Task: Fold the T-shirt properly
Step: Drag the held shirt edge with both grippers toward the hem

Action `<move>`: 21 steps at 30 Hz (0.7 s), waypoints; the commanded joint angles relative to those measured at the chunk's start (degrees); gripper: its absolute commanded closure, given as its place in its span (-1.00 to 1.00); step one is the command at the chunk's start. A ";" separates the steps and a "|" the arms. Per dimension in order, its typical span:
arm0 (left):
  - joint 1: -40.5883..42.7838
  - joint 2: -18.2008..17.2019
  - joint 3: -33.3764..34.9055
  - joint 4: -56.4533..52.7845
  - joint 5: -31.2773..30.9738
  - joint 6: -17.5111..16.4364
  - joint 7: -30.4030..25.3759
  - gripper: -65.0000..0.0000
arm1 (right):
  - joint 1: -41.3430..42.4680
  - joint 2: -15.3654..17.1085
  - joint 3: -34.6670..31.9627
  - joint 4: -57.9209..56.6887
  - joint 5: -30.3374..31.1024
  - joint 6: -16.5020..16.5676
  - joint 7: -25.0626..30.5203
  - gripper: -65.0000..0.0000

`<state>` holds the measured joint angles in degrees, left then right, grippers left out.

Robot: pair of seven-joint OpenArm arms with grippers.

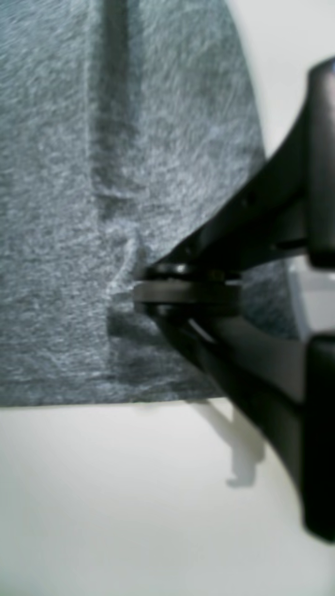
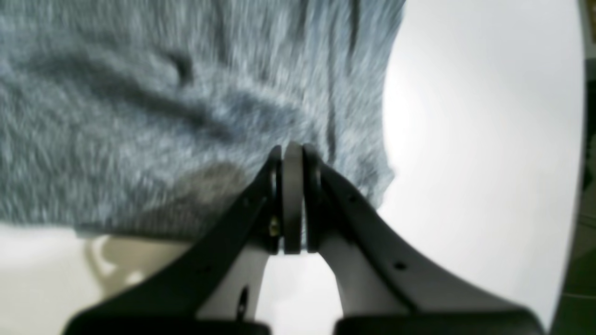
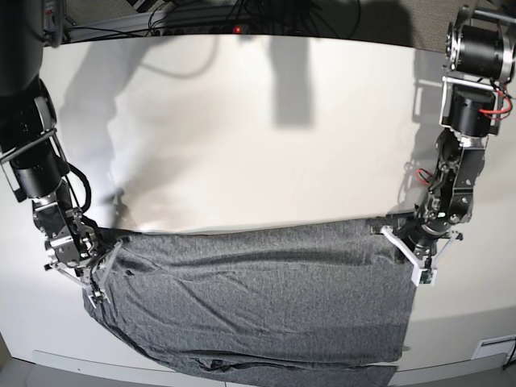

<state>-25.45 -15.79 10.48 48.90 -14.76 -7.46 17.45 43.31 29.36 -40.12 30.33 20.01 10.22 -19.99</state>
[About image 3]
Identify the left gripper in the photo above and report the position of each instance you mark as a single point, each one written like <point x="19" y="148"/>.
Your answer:
<point x="418" y="239"/>

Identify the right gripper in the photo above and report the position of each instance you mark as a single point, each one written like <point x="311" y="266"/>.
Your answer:
<point x="80" y="255"/>

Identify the grey long-sleeve T-shirt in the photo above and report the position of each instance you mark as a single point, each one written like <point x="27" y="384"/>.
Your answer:
<point x="317" y="305"/>

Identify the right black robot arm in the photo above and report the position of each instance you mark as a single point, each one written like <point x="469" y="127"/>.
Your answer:
<point x="59" y="192"/>

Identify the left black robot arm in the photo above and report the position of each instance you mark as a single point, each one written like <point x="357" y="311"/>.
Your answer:
<point x="480" y="52"/>

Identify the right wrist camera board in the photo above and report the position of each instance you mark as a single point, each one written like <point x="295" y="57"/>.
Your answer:
<point x="97" y="297"/>

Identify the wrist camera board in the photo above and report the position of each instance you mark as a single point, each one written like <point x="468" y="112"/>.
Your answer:
<point x="427" y="276"/>
<point x="97" y="297"/>

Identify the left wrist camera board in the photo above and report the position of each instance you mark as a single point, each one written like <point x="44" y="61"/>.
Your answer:
<point x="427" y="276"/>

